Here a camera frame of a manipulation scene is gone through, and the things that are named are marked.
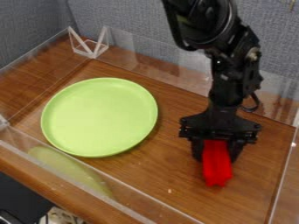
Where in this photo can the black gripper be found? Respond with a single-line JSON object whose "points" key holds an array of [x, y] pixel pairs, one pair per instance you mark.
{"points": [[219, 124]]}

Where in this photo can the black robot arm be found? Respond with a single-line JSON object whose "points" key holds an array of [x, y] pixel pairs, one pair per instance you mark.
{"points": [[207, 25]]}

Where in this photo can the black box under table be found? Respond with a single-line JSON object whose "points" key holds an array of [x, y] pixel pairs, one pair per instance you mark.
{"points": [[21, 205]]}

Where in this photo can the clear acrylic corner bracket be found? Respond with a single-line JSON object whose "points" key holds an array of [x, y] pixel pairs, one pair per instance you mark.
{"points": [[85, 47]]}

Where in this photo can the red block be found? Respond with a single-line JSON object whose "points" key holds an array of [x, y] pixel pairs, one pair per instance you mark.
{"points": [[216, 163]]}

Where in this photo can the green round plate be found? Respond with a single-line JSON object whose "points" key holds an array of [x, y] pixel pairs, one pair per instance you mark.
{"points": [[99, 117]]}

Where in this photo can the clear acrylic enclosure wall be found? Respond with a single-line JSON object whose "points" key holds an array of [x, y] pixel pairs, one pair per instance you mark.
{"points": [[151, 185]]}

